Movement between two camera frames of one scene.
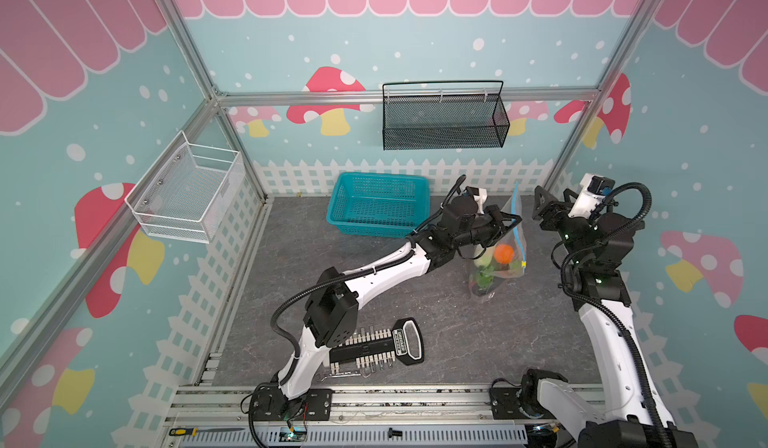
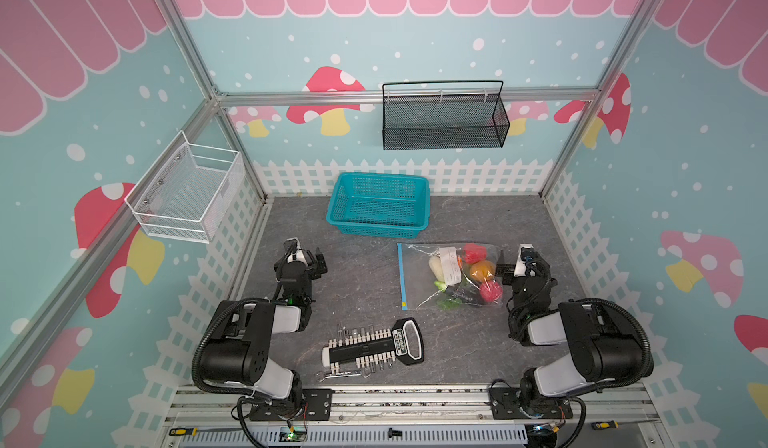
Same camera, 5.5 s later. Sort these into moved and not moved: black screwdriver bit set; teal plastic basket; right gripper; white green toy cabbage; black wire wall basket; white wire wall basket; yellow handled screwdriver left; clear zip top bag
Moved: clear zip top bag; right gripper; white green toy cabbage
Not moved: teal plastic basket; black wire wall basket; white wire wall basket; yellow handled screwdriver left; black screwdriver bit set
